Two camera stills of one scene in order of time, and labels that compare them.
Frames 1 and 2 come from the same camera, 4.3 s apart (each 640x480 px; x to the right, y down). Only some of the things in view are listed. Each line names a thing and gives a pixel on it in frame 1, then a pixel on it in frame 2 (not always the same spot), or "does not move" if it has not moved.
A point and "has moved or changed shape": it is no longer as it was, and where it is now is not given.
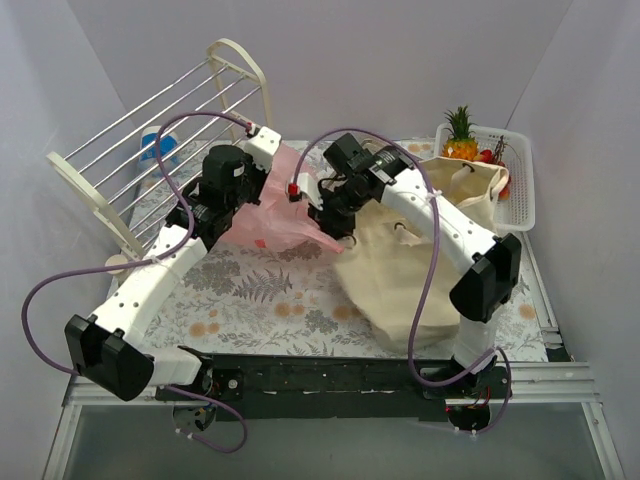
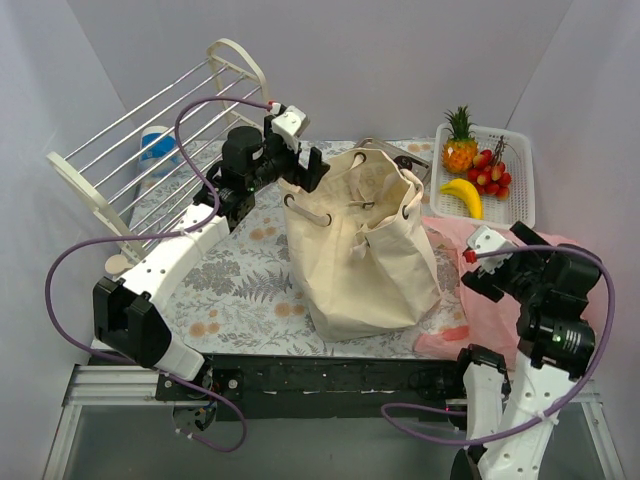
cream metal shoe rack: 121,177 does not move
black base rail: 345,387 does not move
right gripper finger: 324,223 to 482,286
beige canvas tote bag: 398,280 has moved or changed shape
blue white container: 168,149 does not move
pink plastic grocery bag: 276,222 to 484,321
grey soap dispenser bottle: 116,259 does not move
